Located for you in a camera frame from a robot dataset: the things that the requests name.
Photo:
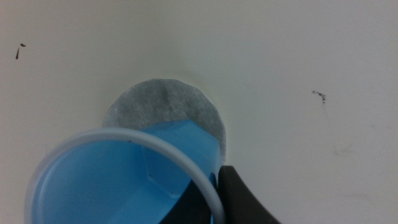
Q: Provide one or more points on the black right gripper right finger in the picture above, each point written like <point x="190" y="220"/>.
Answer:
<point x="242" y="202"/>

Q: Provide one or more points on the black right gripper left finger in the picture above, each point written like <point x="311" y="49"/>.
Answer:
<point x="186" y="208"/>

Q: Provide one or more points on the blue plastic cup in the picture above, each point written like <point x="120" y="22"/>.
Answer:
<point x="124" y="180"/>

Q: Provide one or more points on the round grey felt cup mat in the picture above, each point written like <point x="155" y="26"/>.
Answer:
<point x="164" y="102"/>

